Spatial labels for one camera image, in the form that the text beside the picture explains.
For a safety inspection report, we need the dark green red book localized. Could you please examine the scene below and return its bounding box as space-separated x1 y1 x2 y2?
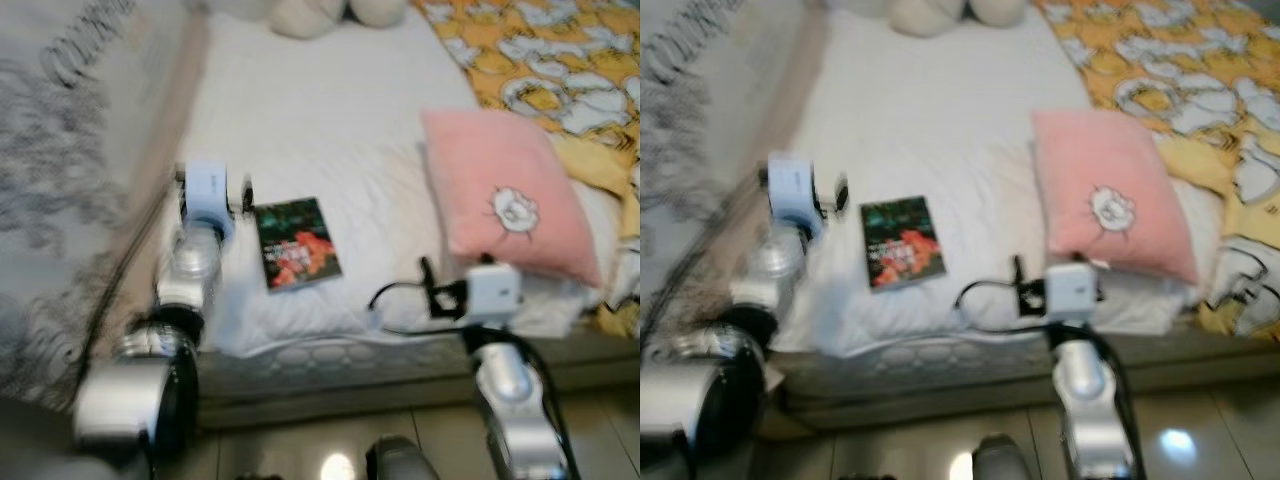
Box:
253 197 343 293
860 195 947 292

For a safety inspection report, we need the white bed sheet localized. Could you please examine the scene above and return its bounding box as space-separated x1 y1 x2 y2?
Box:
165 5 626 359
770 5 1231 353

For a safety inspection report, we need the pink pillow with sheep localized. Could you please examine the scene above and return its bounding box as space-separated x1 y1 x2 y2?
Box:
420 108 604 289
1030 108 1199 287

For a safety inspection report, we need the grey robot foot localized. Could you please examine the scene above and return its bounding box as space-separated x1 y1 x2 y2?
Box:
972 433 1046 480
365 435 441 480

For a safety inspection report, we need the grey patterned cloth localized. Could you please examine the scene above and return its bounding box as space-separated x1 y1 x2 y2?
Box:
640 0 831 343
0 0 211 401

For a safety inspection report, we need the beige plush toy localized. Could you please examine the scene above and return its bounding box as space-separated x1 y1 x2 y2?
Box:
965 0 1031 28
347 0 409 28
888 0 967 38
268 0 347 39

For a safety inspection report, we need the yellow orange cartoon blanket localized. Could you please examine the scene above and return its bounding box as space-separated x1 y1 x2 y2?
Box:
1035 0 1280 337
415 0 641 337

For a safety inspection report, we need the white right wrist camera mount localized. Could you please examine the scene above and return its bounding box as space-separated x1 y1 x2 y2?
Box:
1045 262 1101 324
465 262 523 327

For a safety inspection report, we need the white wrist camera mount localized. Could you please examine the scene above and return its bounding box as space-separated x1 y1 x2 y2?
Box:
183 162 234 239
1045 262 1101 324
768 152 823 237
465 262 523 327

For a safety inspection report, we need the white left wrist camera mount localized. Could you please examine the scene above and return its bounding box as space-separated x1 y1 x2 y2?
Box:
768 152 823 237
183 162 234 239

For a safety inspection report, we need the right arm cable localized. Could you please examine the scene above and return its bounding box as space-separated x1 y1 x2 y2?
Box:
955 280 1051 333
368 282 471 336

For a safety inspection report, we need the beige bed frame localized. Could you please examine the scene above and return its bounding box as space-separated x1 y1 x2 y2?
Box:
190 330 641 431
770 325 1280 431

